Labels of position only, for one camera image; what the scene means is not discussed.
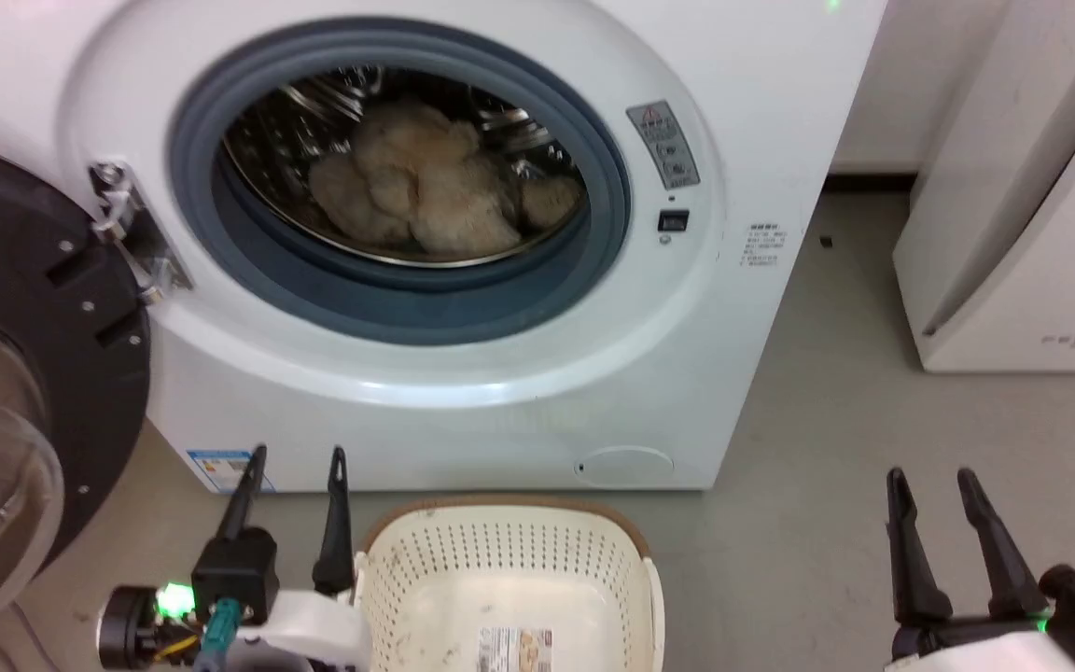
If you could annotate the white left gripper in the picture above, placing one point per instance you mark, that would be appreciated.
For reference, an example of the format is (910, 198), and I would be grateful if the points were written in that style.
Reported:
(314, 635)

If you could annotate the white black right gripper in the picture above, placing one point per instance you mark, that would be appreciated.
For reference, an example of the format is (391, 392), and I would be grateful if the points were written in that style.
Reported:
(1060, 635)

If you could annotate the beige plush toy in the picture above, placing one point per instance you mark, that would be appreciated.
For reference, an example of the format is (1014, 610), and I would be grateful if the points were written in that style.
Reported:
(425, 187)

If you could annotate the white front-load washing machine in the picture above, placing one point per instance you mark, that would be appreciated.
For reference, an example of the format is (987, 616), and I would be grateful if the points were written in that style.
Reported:
(463, 411)

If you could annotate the cream perforated laundry basket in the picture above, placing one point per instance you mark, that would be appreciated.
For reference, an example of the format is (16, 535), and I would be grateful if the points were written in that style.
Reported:
(509, 579)

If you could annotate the printed basket label sticker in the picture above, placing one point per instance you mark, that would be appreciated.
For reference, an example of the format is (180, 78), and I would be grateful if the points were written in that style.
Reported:
(515, 650)

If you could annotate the blue energy label sticker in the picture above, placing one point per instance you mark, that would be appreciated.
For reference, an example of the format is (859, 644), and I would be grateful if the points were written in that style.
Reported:
(220, 469)

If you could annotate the metal washer door hinge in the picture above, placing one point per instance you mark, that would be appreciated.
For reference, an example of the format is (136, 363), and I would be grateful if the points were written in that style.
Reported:
(132, 229)

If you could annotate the black round washer door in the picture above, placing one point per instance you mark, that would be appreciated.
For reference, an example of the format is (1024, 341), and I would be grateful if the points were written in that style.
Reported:
(24, 299)

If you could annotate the white cabinet appliance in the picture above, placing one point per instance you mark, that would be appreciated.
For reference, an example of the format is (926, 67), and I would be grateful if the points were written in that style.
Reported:
(1032, 187)

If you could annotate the grey warning label sticker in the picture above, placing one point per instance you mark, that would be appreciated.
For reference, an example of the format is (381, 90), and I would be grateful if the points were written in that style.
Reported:
(663, 145)

